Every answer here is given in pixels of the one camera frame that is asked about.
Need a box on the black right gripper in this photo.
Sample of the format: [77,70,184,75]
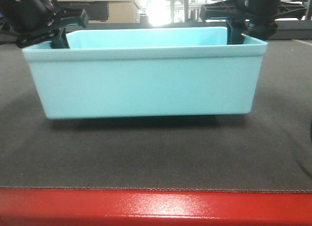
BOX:
[199,0,306,44]

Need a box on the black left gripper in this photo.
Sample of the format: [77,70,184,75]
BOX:
[0,0,88,49]

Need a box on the light blue plastic bin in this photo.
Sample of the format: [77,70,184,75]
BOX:
[22,27,267,119]

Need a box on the dark grey conveyor belt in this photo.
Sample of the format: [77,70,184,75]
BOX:
[0,40,312,193]

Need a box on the cardboard box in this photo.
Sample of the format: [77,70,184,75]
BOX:
[57,0,140,23]

